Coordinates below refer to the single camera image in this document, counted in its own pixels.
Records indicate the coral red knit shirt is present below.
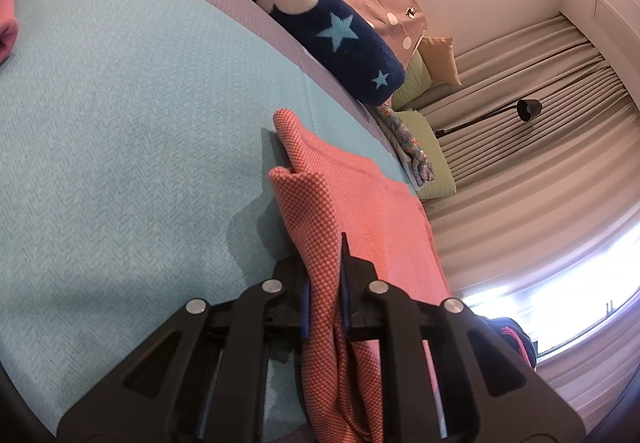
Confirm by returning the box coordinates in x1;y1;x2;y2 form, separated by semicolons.
269;109;450;442

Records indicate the green pillow far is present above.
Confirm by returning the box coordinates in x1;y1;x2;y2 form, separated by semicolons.
390;51;433;110

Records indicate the blue and grey bedspread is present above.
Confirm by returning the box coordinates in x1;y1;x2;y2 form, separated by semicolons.
1;0;406;430

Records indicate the dark clothes pile with pink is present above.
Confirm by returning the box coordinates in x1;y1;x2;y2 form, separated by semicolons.
482;316;538;369

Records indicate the pink folded garment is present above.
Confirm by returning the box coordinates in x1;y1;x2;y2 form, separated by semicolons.
0;0;20;62

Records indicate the tan beige cushion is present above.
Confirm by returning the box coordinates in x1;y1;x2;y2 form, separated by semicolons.
418;36;461;86

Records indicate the green pillow near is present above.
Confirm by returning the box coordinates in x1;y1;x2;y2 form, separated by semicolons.
398;110;457;201

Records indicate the black floor lamp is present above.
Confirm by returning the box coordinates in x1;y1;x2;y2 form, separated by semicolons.
435;98;544;140

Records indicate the navy fleece star garment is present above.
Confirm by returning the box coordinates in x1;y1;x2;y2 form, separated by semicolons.
252;0;405;106

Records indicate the beige pleated curtain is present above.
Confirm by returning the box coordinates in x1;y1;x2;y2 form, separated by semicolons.
402;16;639;427

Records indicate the green pillow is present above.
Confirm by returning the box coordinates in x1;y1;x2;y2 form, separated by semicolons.
398;110;457;201
390;51;433;110

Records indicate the folded floral patterned garment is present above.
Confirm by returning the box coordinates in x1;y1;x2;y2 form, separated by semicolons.
372;104;435;188

